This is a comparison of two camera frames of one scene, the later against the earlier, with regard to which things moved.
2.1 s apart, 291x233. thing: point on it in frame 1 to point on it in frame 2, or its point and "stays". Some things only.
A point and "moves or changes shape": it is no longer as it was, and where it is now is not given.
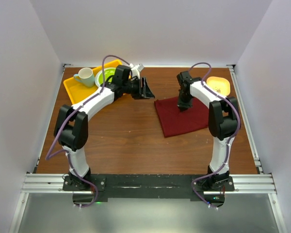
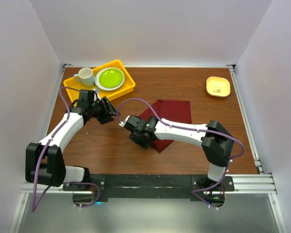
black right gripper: x=183 y=106 to x=144 y=144
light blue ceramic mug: x=86 y=76 stays
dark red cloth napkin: x=174 y=122 moves or changes shape
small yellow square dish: x=220 y=84 stays
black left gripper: x=144 y=91 to x=108 y=111
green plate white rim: x=108 y=72 stays
